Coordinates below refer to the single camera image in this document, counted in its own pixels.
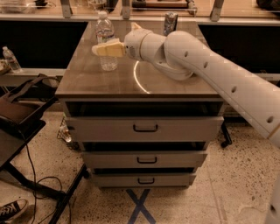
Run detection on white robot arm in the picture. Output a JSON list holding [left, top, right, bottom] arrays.
[[92, 23, 280, 148]]

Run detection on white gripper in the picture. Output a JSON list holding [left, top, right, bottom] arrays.
[[92, 22, 152, 61]]

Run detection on grey three-drawer cabinet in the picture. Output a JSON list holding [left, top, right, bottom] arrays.
[[56, 23, 224, 175]]

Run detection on black chair with bag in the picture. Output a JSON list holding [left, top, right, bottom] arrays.
[[0, 74, 88, 224]]

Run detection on black caster leg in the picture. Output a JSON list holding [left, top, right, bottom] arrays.
[[220, 123, 232, 148]]

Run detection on tall silver metal can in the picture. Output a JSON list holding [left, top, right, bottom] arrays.
[[164, 11, 178, 36]]

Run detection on small background water bottle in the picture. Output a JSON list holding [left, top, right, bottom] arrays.
[[3, 46, 22, 73]]

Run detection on black floor cable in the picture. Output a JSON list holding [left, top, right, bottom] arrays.
[[17, 129, 73, 224]]

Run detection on bottom grey drawer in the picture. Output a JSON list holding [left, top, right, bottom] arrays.
[[93, 172, 196, 187]]

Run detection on clear plastic water bottle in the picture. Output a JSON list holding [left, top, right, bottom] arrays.
[[94, 10, 119, 72]]

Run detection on black white sneaker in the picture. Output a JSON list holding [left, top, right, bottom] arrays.
[[0, 199, 29, 222]]

